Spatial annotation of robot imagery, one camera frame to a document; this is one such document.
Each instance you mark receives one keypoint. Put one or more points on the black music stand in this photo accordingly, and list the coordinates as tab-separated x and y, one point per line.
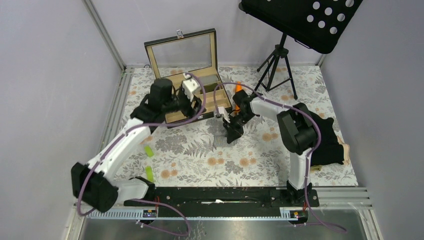
315	24

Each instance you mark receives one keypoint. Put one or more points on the black clothing pile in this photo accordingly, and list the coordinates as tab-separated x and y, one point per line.
325	126

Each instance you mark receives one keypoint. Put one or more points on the floral tablecloth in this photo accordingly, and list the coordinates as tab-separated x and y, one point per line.
186	156

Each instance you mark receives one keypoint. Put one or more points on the green clip upper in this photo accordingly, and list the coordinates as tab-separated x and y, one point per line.
149	152

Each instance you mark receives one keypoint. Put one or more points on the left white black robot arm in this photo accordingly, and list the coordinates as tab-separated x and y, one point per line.
93	183

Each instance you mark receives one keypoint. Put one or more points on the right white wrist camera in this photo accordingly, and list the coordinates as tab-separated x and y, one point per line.
222	113

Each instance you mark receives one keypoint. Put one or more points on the orange cylinder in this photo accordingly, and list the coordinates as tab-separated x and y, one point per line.
236	96

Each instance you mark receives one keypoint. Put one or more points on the wooden compartment box glass lid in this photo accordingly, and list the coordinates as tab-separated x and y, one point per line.
196	53

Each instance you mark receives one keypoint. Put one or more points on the grey rolled cloth in box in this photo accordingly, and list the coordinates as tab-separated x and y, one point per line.
209	79

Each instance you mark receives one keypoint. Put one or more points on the beige garment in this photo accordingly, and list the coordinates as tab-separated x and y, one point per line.
345	152

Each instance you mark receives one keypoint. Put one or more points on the green clip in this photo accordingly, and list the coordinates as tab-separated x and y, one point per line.
149	173
149	152

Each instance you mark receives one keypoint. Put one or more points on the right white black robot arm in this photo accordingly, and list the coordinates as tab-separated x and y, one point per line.
299	133

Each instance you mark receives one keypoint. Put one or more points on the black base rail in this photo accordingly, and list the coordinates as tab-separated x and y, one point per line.
225	202

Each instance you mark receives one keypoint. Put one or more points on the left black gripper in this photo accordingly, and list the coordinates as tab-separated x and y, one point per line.
190	112

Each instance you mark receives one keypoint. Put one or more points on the aluminium frame rails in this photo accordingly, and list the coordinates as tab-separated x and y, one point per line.
242	40

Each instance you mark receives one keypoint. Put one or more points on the grey striped underwear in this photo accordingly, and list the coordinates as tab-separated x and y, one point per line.
220	140

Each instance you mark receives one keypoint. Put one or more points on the green clip lower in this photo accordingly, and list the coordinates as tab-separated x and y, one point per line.
149	173

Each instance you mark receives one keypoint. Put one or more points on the dark green rolled cloth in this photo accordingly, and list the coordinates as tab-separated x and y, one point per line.
210	87

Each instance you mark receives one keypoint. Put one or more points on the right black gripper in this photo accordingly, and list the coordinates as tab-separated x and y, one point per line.
233	132

